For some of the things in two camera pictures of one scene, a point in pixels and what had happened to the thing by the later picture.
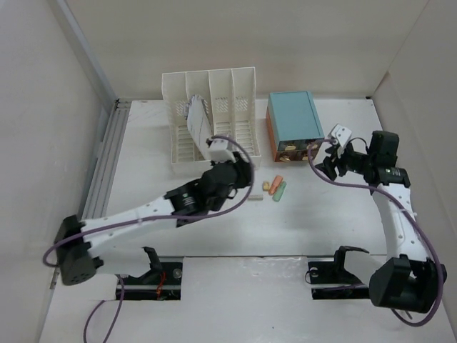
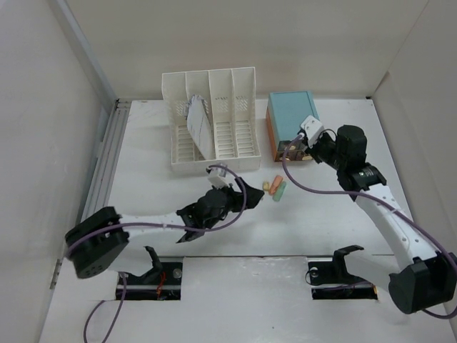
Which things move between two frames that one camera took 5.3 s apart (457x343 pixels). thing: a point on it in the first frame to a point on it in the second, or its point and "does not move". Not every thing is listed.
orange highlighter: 275,184 does not move
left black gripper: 242,171 to 251,196
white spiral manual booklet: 199,123 does not move
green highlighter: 279,191 does not move
